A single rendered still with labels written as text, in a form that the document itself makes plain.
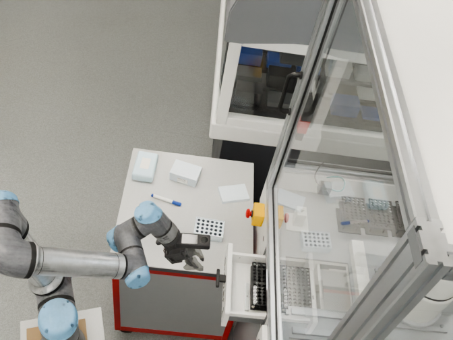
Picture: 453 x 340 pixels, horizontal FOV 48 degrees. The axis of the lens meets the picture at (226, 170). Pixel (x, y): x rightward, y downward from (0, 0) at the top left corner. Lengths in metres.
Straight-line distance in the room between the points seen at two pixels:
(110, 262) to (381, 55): 0.91
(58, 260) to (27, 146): 2.16
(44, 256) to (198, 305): 1.09
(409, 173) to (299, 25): 1.29
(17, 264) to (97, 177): 1.98
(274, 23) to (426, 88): 1.06
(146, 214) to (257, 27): 0.89
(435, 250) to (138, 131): 2.98
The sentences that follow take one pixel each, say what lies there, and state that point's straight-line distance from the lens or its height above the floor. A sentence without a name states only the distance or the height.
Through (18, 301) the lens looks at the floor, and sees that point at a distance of 2.91.
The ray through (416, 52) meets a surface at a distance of 1.18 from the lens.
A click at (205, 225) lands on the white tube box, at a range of 2.15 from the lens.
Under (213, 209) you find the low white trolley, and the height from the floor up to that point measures 0.76.
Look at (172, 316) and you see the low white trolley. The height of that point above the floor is 0.31.
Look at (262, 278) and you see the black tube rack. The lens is 1.94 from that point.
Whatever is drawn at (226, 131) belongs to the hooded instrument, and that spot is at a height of 0.87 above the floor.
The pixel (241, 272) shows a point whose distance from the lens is 2.01.
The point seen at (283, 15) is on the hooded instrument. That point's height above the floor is 1.52.
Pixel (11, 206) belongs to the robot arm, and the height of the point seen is 1.40.
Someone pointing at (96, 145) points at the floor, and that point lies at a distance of 3.50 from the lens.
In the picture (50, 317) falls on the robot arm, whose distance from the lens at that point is 1.71.
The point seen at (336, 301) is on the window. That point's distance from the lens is 1.17.
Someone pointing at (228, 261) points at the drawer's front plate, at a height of 0.93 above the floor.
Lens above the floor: 2.56
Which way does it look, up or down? 49 degrees down
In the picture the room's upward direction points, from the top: 12 degrees clockwise
